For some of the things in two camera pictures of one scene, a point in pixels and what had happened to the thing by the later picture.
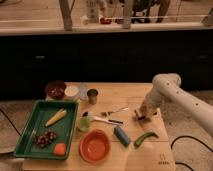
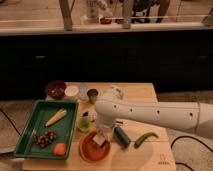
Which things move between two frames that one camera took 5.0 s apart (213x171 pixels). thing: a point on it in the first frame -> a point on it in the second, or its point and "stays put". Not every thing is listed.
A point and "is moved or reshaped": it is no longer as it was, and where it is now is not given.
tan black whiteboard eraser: [139, 116] is moved or reshaped
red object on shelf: [106, 21] stays put
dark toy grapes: [47, 138] stays put
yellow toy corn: [60, 114] stays put
